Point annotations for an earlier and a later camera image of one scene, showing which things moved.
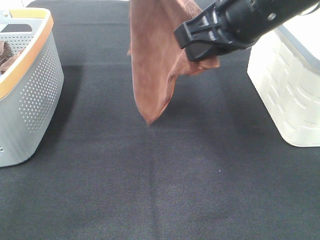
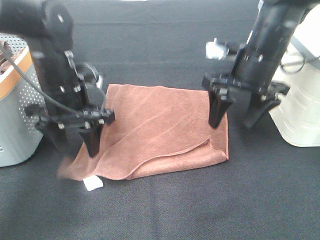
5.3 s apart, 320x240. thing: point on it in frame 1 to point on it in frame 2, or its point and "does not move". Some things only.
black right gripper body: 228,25 to 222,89
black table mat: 214,165 does not move
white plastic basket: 284,67 does not move
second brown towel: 6,56 does not move
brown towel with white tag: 156,56 to 155,130
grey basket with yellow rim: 31,81 does not move
